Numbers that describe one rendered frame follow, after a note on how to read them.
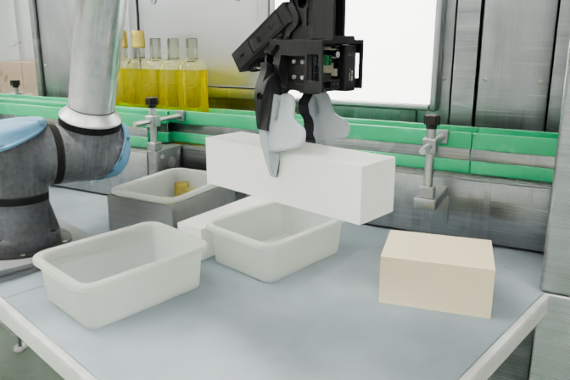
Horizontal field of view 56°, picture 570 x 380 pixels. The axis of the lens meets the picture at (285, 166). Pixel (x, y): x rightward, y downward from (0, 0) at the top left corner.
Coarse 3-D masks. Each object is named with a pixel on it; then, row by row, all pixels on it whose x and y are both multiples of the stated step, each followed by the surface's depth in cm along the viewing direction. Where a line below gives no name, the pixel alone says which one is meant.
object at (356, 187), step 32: (224, 160) 66; (256, 160) 62; (288, 160) 58; (320, 160) 55; (352, 160) 54; (384, 160) 54; (256, 192) 63; (288, 192) 59; (320, 192) 56; (352, 192) 53; (384, 192) 55
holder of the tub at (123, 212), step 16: (208, 192) 112; (224, 192) 117; (240, 192) 127; (112, 208) 110; (128, 208) 107; (144, 208) 105; (160, 208) 103; (176, 208) 103; (192, 208) 108; (208, 208) 113; (112, 224) 110; (128, 224) 108; (176, 224) 104
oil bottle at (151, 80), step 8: (144, 64) 137; (152, 64) 136; (144, 72) 137; (152, 72) 136; (144, 80) 138; (152, 80) 137; (144, 88) 138; (152, 88) 137; (144, 96) 139; (152, 96) 138; (160, 96) 137; (144, 104) 140; (160, 104) 138
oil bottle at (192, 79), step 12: (192, 60) 131; (180, 72) 132; (192, 72) 131; (204, 72) 134; (180, 84) 133; (192, 84) 132; (204, 84) 134; (180, 96) 134; (192, 96) 132; (204, 96) 135; (180, 108) 135; (192, 108) 133; (204, 108) 136
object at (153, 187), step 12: (180, 168) 127; (144, 180) 118; (156, 180) 121; (168, 180) 125; (180, 180) 127; (192, 180) 125; (204, 180) 123; (120, 192) 107; (132, 192) 107; (144, 192) 118; (156, 192) 121; (168, 192) 125; (192, 192) 107; (168, 204) 104
